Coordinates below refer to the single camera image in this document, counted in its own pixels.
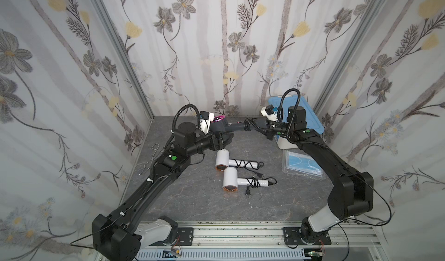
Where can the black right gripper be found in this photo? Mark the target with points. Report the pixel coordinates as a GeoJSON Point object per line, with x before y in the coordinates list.
{"type": "Point", "coordinates": [269, 132]}

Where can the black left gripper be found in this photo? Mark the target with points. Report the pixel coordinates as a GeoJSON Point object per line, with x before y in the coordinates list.
{"type": "Point", "coordinates": [215, 142]}

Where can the dark grey pink hair dryer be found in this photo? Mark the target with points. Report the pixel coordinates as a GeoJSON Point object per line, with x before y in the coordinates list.
{"type": "Point", "coordinates": [221, 124]}

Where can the white hair dryer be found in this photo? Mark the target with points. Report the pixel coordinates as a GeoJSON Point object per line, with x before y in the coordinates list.
{"type": "Point", "coordinates": [224, 161]}
{"type": "Point", "coordinates": [231, 181]}

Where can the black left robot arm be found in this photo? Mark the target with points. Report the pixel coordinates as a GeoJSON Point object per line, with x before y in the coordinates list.
{"type": "Point", "coordinates": [117, 236]}

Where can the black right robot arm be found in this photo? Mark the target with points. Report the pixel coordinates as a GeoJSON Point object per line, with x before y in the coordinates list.
{"type": "Point", "coordinates": [352, 192]}

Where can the blue lid storage box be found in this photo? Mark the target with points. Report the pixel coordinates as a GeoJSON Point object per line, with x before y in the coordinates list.
{"type": "Point", "coordinates": [312, 120]}

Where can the bag of blue face masks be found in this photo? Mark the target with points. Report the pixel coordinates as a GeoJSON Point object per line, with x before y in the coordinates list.
{"type": "Point", "coordinates": [296, 163]}

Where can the metal tongs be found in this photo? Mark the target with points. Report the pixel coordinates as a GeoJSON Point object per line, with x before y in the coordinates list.
{"type": "Point", "coordinates": [146, 165]}

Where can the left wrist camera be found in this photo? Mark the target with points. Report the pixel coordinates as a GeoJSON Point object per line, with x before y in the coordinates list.
{"type": "Point", "coordinates": [205, 120]}

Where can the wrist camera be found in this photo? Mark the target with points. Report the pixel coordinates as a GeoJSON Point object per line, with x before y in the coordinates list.
{"type": "Point", "coordinates": [205, 120]}
{"type": "Point", "coordinates": [270, 113]}

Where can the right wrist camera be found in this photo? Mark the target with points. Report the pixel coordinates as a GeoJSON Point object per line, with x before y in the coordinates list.
{"type": "Point", "coordinates": [270, 113]}

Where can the aluminium mounting rail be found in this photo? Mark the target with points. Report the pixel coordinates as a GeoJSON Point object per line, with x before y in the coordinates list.
{"type": "Point", "coordinates": [244, 241]}

